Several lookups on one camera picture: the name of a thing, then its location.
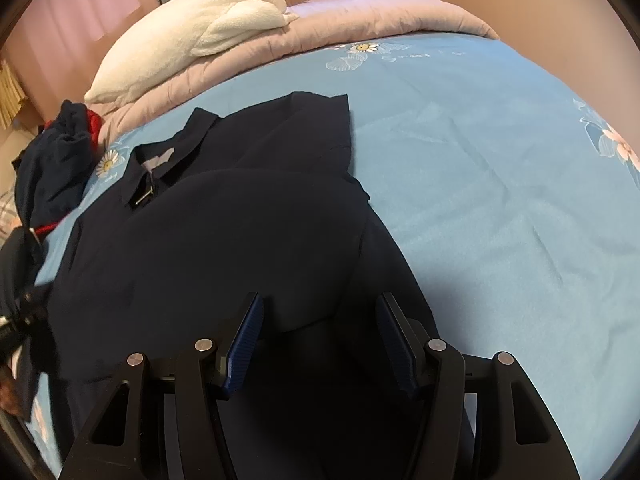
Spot navy collared jacket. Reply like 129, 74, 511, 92
30, 91, 476, 480

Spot lilac quilt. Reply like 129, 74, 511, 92
97, 0, 501, 153

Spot plaid cloth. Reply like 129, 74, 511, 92
0, 187, 22, 233

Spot beige pleated cloth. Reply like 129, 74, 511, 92
0, 57, 27, 128

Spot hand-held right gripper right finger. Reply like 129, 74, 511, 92
375, 292, 581, 480

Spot white fluffy blanket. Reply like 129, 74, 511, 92
84, 0, 301, 106

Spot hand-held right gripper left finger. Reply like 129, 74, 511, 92
59, 291, 266, 480

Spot light blue floral bed sheet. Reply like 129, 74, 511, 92
30, 35, 640, 480

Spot pile of dark clothes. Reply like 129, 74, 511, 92
12, 100, 108, 241

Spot pink curtain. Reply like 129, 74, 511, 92
15, 0, 148, 68

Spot person's left hand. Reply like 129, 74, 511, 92
0, 366, 26, 415

